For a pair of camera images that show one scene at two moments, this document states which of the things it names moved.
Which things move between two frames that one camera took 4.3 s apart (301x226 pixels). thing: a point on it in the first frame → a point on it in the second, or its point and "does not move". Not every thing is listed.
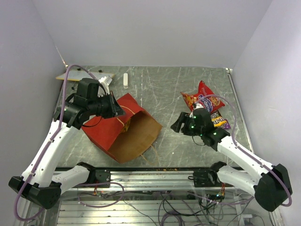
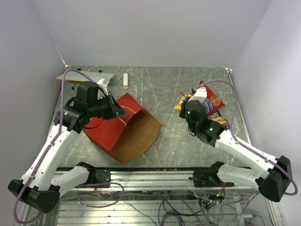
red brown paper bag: [125, 137] does not move
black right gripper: [185, 117] → [181, 113]
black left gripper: [114, 109] does not move
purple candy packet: [227, 125] does not move
